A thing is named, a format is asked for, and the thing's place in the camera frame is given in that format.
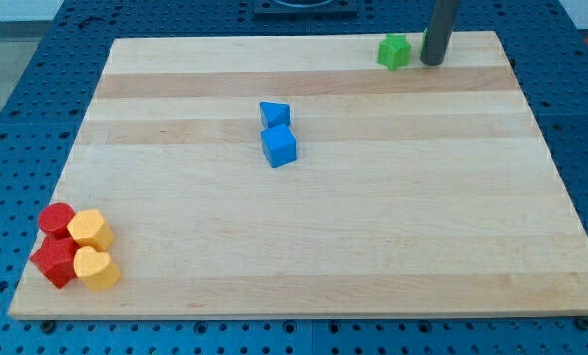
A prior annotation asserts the green star block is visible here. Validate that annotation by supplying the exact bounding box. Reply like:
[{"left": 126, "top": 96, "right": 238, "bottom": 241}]
[{"left": 377, "top": 34, "right": 411, "bottom": 71}]

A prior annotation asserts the red star block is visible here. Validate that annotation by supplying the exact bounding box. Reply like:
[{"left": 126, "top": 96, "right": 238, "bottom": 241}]
[{"left": 29, "top": 236, "right": 80, "bottom": 289}]

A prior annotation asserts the wooden board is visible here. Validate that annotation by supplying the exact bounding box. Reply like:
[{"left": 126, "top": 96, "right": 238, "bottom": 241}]
[{"left": 9, "top": 31, "right": 588, "bottom": 320}]

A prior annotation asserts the blue cube block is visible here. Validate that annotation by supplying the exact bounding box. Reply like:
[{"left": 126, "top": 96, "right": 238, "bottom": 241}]
[{"left": 261, "top": 124, "right": 297, "bottom": 168}]

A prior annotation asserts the blue triangle block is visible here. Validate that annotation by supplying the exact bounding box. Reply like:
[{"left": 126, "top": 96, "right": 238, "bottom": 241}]
[{"left": 259, "top": 101, "right": 291, "bottom": 128}]

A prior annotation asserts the yellow hexagon block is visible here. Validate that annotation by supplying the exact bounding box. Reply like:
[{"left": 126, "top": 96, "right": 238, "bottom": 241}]
[{"left": 67, "top": 209, "right": 115, "bottom": 251}]

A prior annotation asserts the yellow heart block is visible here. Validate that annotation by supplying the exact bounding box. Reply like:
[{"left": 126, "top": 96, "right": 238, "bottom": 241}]
[{"left": 73, "top": 246, "right": 122, "bottom": 291}]

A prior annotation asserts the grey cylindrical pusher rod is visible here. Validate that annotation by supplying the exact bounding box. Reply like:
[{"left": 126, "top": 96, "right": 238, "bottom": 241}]
[{"left": 420, "top": 0, "right": 461, "bottom": 66}]

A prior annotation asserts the red cylinder block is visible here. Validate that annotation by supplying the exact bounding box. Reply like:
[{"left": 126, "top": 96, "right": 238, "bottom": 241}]
[{"left": 37, "top": 202, "right": 75, "bottom": 239}]

